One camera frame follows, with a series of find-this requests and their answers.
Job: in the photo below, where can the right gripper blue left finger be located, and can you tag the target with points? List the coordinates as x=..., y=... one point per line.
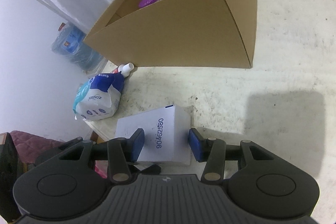
x=122, y=153

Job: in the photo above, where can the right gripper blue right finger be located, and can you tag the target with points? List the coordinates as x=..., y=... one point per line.
x=212, y=151

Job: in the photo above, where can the white carton with number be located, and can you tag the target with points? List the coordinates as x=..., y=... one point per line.
x=166, y=135

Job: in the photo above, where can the red white toothpaste tube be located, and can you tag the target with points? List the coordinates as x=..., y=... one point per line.
x=124, y=69

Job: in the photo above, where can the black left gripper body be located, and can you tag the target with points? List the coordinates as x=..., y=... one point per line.
x=98, y=152

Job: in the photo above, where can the blue white tissue pack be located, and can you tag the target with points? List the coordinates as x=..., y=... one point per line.
x=99, y=97

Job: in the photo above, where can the maroon quilted cloth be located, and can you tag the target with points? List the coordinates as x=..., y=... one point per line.
x=30, y=146

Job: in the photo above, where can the black speaker box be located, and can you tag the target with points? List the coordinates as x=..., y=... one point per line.
x=9, y=173

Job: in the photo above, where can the blue water jug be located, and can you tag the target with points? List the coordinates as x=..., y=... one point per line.
x=70, y=44

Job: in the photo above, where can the brown cardboard box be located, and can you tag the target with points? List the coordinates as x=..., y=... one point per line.
x=177, y=33

